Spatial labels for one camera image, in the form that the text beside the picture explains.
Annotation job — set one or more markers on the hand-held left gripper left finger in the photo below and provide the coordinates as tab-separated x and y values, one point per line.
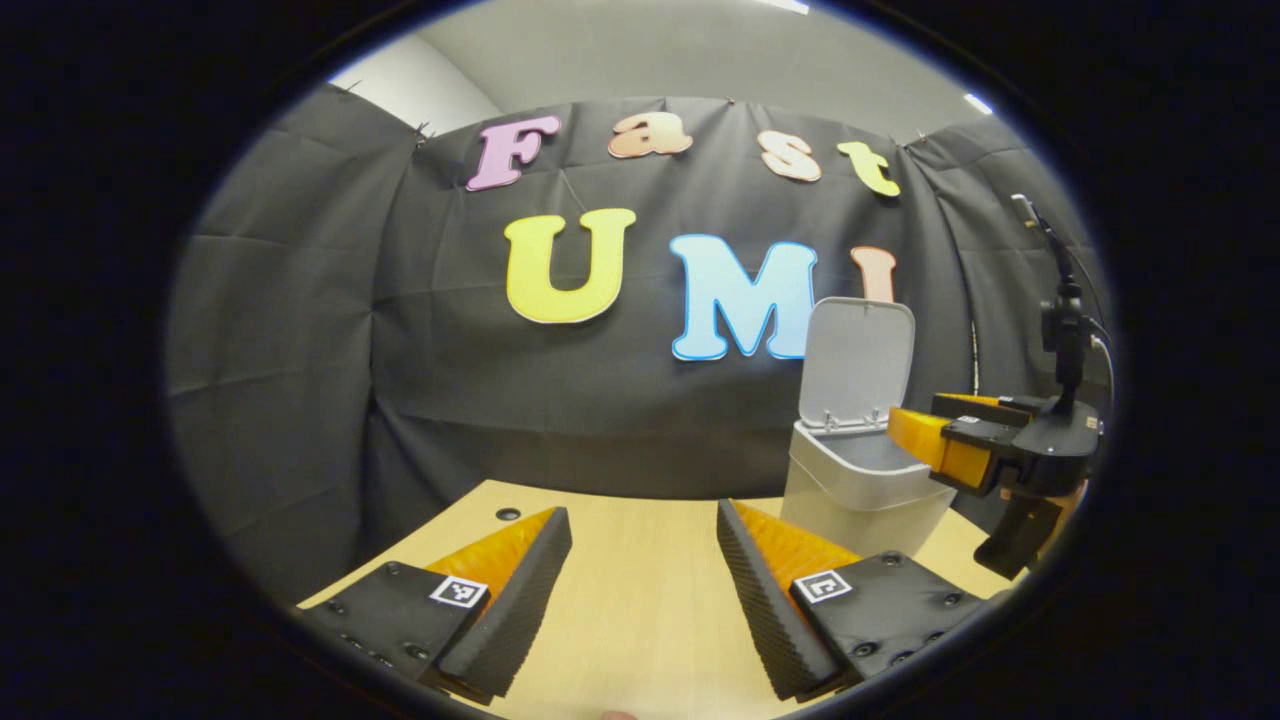
515	610

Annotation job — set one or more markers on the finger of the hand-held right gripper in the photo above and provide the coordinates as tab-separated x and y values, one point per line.
975	407
975	435

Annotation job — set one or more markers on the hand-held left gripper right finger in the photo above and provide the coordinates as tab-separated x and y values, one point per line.
765	610

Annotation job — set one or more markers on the white desktop garbage bin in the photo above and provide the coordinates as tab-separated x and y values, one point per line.
850	500

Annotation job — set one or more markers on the wooden desktop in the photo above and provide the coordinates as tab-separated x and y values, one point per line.
640	600

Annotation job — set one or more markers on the black backdrop cloth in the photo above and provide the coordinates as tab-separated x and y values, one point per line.
560	420

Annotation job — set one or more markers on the small ceiling light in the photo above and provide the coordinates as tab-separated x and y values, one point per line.
978	103

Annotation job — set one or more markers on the long ceiling light panel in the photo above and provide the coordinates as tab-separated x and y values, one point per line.
785	5

